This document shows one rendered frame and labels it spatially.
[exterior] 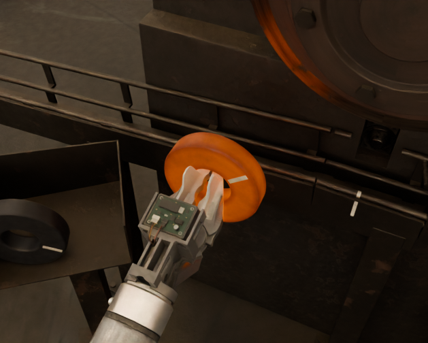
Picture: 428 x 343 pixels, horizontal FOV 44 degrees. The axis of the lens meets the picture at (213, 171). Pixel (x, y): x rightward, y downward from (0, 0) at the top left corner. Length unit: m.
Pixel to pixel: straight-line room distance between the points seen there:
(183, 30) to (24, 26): 1.85
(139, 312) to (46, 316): 1.02
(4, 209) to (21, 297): 0.83
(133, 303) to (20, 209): 0.32
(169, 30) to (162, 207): 0.43
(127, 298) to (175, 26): 0.55
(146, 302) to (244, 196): 0.22
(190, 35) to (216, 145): 0.32
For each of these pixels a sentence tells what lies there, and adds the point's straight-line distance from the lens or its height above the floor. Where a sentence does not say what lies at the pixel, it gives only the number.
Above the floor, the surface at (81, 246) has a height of 0.60.
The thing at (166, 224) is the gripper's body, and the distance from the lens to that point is 0.67.
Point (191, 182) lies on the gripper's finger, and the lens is 0.74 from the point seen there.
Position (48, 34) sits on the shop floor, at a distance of 2.69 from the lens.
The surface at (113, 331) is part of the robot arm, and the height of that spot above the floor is 0.83.
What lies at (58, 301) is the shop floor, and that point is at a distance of 1.67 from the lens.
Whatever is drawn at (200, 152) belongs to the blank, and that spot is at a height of 0.89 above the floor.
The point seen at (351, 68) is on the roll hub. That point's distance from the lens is 0.68.
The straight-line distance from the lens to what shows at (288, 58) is 0.80.
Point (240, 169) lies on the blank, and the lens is 0.72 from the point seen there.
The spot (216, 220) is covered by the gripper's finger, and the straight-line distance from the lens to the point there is 0.73.
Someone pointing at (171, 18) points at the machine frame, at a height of 0.87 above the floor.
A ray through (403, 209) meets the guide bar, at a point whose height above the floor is 0.71.
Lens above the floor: 1.42
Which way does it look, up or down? 48 degrees down
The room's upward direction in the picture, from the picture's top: straight up
